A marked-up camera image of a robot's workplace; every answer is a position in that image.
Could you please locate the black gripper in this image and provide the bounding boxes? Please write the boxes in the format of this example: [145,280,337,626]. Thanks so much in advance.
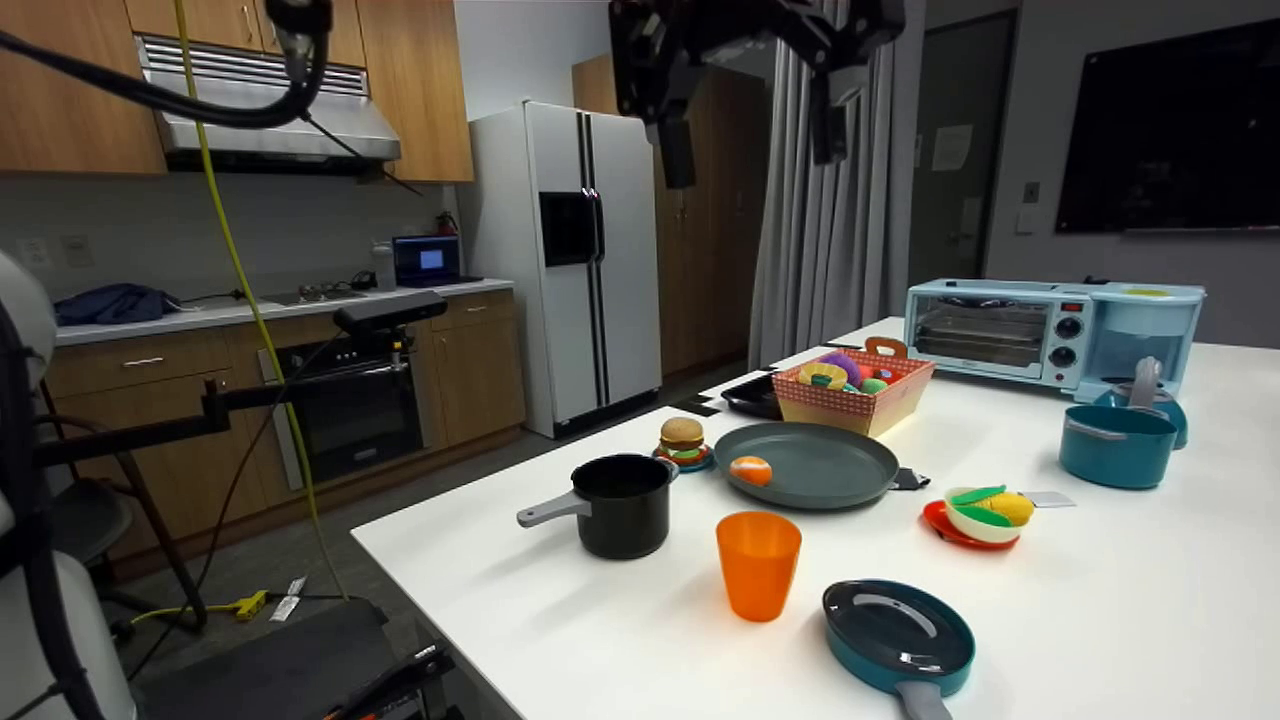
[608,0,914,191]

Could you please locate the black pot with grey handle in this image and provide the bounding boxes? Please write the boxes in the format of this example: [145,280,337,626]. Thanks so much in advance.
[518,454,677,566]

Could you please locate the small red plate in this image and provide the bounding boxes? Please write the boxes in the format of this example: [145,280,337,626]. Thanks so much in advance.
[917,497,1025,556]

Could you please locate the teal pot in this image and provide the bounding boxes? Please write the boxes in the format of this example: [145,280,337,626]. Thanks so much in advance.
[1057,400,1179,497]

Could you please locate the tall wooden cabinet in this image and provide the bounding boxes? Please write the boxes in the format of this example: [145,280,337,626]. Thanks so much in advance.
[572,53,776,383]

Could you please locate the grey curtain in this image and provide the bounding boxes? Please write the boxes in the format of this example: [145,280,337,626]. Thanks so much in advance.
[746,0,933,373]

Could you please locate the white refrigerator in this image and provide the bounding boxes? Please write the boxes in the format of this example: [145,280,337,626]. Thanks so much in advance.
[470,95,668,441]

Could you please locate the dark door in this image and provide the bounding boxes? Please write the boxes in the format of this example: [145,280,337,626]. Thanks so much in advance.
[907,9,1019,290]

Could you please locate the purple toy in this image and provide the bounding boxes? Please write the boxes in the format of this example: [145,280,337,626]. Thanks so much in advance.
[821,348,872,383]

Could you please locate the red toy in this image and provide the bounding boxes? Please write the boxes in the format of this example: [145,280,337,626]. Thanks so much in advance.
[872,355,929,393]

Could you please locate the red patterned cardboard basket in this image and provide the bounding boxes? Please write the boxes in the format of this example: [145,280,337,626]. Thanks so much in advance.
[771,337,935,441]

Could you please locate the light blue toaster oven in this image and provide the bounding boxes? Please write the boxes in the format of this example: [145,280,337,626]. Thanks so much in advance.
[901,277,1210,400]

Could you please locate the toy burger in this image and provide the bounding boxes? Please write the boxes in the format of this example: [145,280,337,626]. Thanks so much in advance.
[658,411,714,472]

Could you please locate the dark green frying pan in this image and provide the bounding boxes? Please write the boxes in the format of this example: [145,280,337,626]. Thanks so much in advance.
[714,420,933,517]

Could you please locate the small teal saucer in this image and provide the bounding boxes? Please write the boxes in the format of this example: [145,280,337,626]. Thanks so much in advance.
[648,449,716,476]

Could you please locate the small blue screen device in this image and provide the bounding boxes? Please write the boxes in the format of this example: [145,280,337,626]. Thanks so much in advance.
[390,234,470,292]

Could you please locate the wooden base cabinets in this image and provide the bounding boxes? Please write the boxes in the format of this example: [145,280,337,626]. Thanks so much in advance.
[44,277,531,566]

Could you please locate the orange plastic cup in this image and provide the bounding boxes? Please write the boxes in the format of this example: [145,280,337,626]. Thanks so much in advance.
[714,507,808,630]

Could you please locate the green yellow toy corn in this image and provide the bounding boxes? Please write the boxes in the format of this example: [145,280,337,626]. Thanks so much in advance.
[939,479,1039,551]

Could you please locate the steel range hood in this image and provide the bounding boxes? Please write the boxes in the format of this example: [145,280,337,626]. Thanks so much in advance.
[137,35,406,178]

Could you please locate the black built-in oven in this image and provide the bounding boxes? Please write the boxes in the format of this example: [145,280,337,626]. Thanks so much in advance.
[273,334,434,494]

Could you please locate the blue cloth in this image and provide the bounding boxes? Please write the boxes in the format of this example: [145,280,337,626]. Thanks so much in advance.
[52,280,179,334]

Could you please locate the black low platform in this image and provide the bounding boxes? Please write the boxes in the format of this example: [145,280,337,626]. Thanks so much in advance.
[131,597,465,720]

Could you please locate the wooden wall cabinet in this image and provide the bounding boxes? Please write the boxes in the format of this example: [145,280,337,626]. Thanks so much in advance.
[123,0,374,71]
[357,0,478,188]
[0,0,173,181]

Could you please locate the black wall screen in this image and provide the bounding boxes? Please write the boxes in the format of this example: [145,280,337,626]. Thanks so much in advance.
[1053,11,1280,239]

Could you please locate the teal frying pan grey handle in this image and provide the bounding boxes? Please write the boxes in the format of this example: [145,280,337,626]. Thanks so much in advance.
[821,578,982,720]

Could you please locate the yellow cable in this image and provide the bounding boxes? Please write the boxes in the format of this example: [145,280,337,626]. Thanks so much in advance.
[167,0,354,603]

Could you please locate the black camera stand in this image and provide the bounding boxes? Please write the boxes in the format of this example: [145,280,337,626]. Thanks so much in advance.
[31,292,453,638]

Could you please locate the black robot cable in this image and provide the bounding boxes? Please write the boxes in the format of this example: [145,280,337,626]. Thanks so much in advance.
[0,0,337,133]

